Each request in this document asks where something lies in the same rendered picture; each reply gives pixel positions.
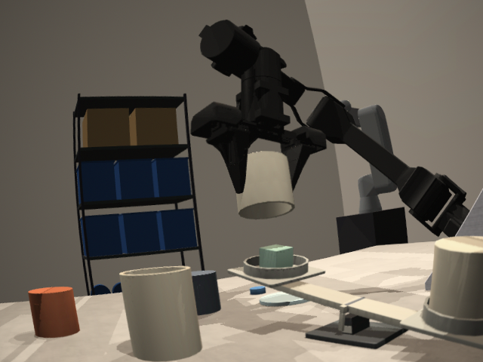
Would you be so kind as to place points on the white round dish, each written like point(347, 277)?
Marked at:
point(280, 299)

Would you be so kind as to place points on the cream balance beam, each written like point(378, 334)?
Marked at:
point(354, 328)

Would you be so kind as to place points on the brown cylinder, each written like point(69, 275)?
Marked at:
point(53, 312)

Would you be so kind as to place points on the pale green cube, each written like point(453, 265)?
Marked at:
point(276, 256)

